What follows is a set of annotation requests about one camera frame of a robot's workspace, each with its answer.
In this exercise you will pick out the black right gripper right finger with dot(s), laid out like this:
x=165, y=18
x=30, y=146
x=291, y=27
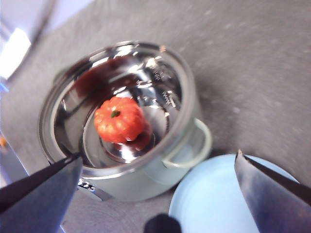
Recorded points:
x=279, y=201

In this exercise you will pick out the pale green electric steamer pot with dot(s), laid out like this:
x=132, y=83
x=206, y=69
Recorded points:
x=136, y=184

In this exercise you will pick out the blue round plate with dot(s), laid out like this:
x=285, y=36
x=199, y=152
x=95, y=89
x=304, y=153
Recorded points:
x=206, y=194

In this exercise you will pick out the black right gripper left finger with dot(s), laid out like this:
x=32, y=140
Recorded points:
x=36, y=199

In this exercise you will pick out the orange pumpkin with green stem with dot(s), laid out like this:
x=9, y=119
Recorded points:
x=119, y=121

